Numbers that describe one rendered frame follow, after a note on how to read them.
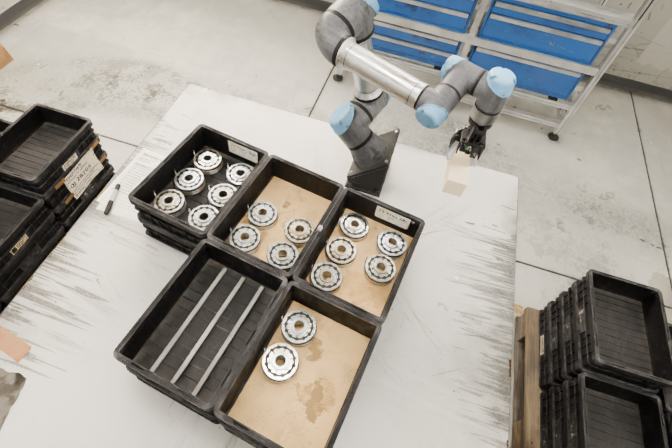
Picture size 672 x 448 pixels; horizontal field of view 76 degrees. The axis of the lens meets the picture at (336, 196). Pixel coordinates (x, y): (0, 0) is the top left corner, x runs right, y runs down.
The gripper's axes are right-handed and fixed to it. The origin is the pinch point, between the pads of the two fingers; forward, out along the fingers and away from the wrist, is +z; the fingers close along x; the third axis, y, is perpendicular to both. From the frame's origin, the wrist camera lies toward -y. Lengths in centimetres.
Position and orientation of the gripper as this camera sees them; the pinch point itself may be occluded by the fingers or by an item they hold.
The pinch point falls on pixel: (459, 158)
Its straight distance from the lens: 147.3
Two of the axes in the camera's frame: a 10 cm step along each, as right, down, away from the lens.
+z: -1.0, 5.9, 8.0
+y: -2.8, 7.5, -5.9
